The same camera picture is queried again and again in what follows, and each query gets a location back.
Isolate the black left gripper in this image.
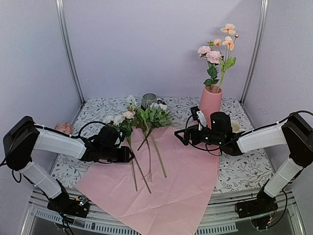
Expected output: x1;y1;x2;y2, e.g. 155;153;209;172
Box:
101;145;135;163

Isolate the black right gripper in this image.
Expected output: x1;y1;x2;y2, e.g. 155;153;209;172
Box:
175;124;224;146

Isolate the peach rose flower stem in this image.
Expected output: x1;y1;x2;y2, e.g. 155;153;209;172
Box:
105;94;152;194

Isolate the pink wrapping paper sheet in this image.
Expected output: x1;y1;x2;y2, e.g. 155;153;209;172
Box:
75;127;219;235

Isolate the pink rose flower stem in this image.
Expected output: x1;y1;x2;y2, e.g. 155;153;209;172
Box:
197;41;223;93

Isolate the peach blossom flower stem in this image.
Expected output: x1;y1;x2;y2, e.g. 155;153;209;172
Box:
213;23;239;92

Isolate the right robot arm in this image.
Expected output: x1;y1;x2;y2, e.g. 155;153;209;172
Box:
174;107;313;217

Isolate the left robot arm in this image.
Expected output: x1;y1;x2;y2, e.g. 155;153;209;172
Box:
3;116;134;217

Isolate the tall pink vase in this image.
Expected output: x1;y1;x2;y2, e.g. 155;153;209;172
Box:
195;85;224;150

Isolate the green leafy white stem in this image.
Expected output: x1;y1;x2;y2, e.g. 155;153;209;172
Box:
137;102;171;182

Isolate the dark red saucer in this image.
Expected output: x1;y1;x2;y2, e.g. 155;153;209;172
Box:
157;99;166;105

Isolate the white coffee mug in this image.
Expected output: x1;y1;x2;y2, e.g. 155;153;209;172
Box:
231;120;245;133

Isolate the striped ceramic cup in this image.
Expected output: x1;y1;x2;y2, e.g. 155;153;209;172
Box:
141;93;157;109

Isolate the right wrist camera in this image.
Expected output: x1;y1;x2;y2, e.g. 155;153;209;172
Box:
191;106;207;131

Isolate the aluminium front rail base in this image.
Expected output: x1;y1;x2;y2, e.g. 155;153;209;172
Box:
21;190;306;235

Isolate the right aluminium frame post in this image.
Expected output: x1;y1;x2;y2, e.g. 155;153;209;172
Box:
240;0;269;106

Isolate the aluminium frame post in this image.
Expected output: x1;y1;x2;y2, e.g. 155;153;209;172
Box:
55;0;86;105
240;0;269;106

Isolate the left aluminium frame post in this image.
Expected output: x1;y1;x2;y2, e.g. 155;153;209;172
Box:
55;0;86;105

